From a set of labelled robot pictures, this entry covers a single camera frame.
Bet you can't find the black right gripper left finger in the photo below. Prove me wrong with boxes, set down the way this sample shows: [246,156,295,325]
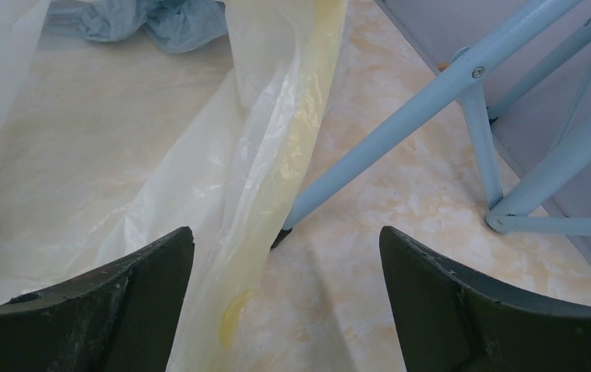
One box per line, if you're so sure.
[0,227,195,371]

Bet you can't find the light blue tripod stand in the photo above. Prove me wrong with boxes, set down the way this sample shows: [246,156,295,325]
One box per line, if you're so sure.
[277,1,591,241]

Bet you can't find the crumpled grey-blue plastic bag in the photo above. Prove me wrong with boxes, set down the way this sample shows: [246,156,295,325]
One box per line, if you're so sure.
[44,0,228,53]

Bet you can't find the clear yellow-edged plastic bag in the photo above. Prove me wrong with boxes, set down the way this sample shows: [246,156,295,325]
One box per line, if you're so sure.
[0,1,347,371]

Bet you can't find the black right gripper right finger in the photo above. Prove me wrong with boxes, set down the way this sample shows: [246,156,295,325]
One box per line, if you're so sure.
[379,226,591,371]

